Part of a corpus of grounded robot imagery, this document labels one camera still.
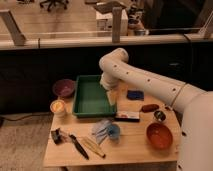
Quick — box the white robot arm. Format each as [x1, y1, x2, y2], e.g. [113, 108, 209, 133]
[99, 48, 213, 171]

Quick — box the green plastic tray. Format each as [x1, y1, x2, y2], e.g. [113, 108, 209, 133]
[73, 75, 117, 118]

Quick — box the blue measuring cup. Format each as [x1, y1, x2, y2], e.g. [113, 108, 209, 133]
[107, 124, 120, 140]

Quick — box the light blue cloth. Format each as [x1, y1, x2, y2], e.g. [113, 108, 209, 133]
[91, 119, 111, 144]

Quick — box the brown sausage toy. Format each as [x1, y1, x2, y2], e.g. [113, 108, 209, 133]
[141, 104, 159, 113]

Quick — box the purple bowl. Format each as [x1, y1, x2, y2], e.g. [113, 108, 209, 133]
[52, 79, 75, 98]

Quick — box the small metal cup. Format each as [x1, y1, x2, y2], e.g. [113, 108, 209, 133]
[154, 110, 166, 122]

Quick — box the yellow wooden utensil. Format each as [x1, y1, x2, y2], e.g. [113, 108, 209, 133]
[82, 137, 106, 158]

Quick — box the yellow cup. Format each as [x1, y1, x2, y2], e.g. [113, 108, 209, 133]
[50, 100, 66, 117]

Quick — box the orange bowl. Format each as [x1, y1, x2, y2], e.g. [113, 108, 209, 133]
[146, 123, 173, 150]

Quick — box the small dark clip toy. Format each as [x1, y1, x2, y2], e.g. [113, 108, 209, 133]
[51, 129, 62, 145]

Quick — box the white cardboard box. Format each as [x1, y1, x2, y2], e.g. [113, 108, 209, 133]
[96, 10, 128, 36]

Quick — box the black office chair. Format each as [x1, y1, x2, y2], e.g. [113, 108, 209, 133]
[39, 0, 69, 12]

